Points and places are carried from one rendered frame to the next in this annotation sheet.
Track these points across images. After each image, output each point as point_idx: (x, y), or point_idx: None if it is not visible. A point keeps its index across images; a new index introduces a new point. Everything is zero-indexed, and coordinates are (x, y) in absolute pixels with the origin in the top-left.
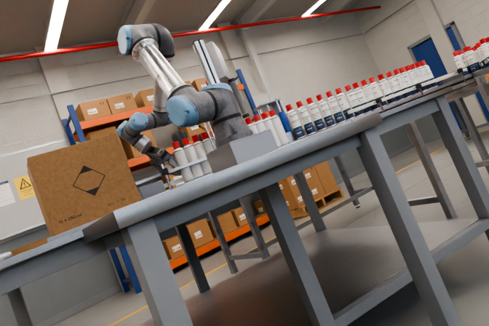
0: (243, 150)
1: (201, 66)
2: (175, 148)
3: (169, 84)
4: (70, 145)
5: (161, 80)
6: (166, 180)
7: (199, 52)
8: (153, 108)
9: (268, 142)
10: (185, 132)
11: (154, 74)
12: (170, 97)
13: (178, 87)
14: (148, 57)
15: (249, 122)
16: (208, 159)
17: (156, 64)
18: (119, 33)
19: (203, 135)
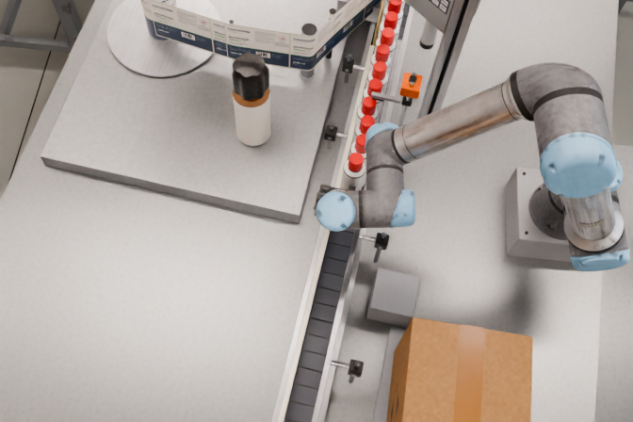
0: None
1: (460, 10)
2: (359, 170)
3: (608, 228)
4: (530, 419)
5: (602, 226)
6: (379, 249)
7: None
8: (408, 158)
9: None
10: (262, 57)
11: (594, 219)
12: (611, 254)
13: (622, 234)
14: (602, 195)
15: (396, 26)
16: (519, 243)
17: (607, 203)
18: (585, 169)
19: (373, 109)
